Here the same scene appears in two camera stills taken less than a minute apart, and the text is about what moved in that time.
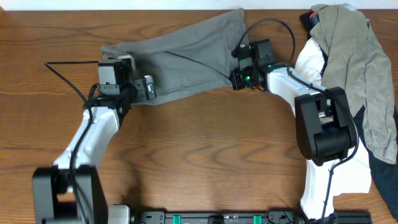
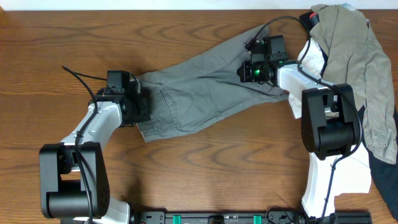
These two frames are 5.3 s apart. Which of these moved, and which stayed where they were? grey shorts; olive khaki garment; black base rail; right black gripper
Moved: grey shorts
Stayed: right black gripper; black base rail; olive khaki garment
